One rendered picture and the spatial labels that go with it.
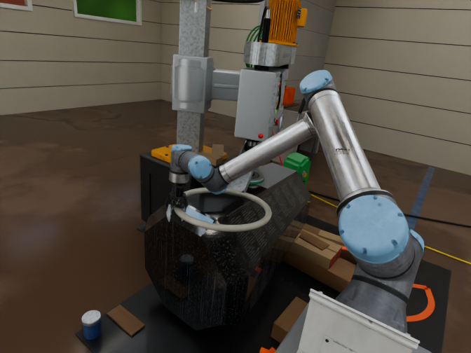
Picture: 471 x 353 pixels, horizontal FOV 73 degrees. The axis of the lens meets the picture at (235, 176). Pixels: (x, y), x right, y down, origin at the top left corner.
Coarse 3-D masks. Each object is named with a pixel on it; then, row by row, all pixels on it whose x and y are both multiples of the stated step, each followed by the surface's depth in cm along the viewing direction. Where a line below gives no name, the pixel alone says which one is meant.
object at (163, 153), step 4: (172, 144) 286; (176, 144) 286; (156, 148) 271; (160, 148) 272; (164, 148) 273; (168, 148) 274; (204, 148) 284; (208, 148) 285; (152, 152) 263; (156, 152) 263; (160, 152) 264; (164, 152) 265; (168, 152) 266; (208, 152) 276; (224, 152) 280; (156, 156) 262; (160, 156) 259; (164, 156) 256; (168, 156) 257; (224, 156) 273; (164, 160) 258; (168, 160) 254
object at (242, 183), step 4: (244, 144) 213; (244, 148) 211; (240, 152) 205; (244, 152) 214; (248, 172) 196; (252, 172) 193; (240, 176) 192; (244, 176) 192; (248, 176) 185; (236, 180) 189; (240, 180) 189; (244, 180) 189; (248, 180) 183; (228, 184) 185; (232, 184) 186; (236, 184) 186; (240, 184) 186; (244, 184) 186; (248, 184) 186; (232, 188) 183; (236, 188) 183; (240, 188) 183; (244, 188) 177; (244, 192) 176; (240, 196) 178
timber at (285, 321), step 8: (296, 304) 208; (304, 304) 208; (288, 312) 200; (296, 312) 201; (280, 320) 194; (288, 320) 195; (272, 328) 194; (280, 328) 190; (288, 328) 189; (272, 336) 196; (280, 336) 191
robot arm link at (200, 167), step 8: (184, 152) 135; (192, 152) 134; (184, 160) 131; (192, 160) 128; (200, 160) 128; (208, 160) 130; (184, 168) 132; (192, 168) 127; (200, 168) 128; (208, 168) 131; (200, 176) 130; (208, 176) 134
